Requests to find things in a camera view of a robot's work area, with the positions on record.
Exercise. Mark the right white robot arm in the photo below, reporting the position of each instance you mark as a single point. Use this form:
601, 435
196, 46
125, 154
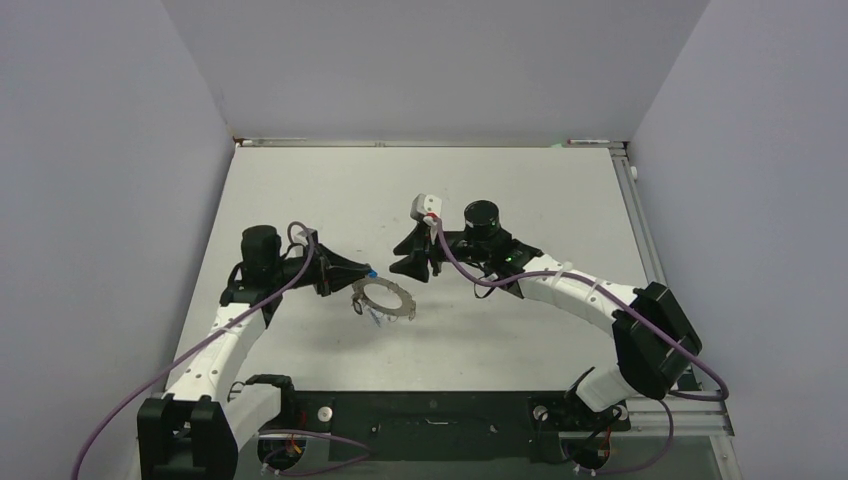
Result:
654, 342

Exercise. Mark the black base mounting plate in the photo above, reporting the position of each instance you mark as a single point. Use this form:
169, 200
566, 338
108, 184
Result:
541, 426

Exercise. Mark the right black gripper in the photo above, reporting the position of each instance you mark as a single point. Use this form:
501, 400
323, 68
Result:
416, 247

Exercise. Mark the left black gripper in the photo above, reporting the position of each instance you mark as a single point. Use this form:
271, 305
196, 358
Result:
332, 272

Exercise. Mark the metal perforated ring disc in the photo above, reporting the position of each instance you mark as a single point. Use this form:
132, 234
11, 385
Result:
383, 300

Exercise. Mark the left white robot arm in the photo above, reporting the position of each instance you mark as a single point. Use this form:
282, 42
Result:
194, 430

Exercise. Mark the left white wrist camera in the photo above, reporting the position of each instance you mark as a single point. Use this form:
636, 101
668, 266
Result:
305, 237

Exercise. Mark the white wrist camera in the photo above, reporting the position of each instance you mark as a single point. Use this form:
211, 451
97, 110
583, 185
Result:
426, 208
305, 237

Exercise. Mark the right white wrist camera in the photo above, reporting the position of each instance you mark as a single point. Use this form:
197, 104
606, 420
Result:
426, 208

